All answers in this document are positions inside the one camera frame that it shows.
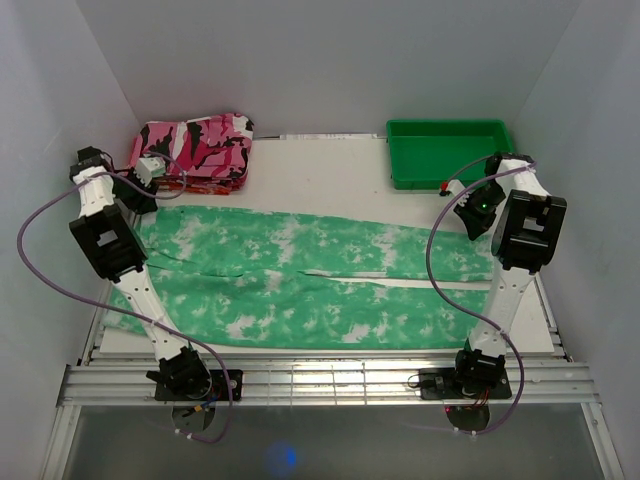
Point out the green plastic tray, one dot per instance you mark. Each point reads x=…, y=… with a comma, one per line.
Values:
x=425, y=153

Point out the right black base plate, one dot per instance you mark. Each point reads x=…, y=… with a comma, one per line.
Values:
x=440, y=384

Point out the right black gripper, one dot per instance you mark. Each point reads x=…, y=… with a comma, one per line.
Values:
x=475, y=224

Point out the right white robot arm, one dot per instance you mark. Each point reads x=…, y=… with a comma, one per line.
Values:
x=526, y=222

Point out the pink camouflage folded trousers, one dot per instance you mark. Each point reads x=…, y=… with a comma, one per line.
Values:
x=209, y=149

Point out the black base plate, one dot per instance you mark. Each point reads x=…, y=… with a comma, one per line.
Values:
x=217, y=391
x=440, y=384

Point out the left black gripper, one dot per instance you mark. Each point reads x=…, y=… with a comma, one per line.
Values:
x=142, y=203

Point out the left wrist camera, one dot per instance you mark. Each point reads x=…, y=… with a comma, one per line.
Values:
x=149, y=168

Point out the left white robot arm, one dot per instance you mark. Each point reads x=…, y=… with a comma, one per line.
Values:
x=116, y=254

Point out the white paper strip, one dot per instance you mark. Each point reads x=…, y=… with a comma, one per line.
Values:
x=331, y=136

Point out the aluminium frame rail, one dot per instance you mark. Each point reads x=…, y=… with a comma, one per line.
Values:
x=319, y=383

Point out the green tie-dye trousers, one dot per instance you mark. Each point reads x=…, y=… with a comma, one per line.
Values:
x=239, y=277

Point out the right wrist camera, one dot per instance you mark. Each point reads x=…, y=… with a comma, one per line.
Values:
x=455, y=189

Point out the orange folded garment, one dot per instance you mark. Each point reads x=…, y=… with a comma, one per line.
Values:
x=201, y=186

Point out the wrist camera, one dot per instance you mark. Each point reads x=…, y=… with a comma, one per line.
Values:
x=149, y=168
x=455, y=189

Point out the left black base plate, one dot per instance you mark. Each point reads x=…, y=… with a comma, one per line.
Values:
x=217, y=391

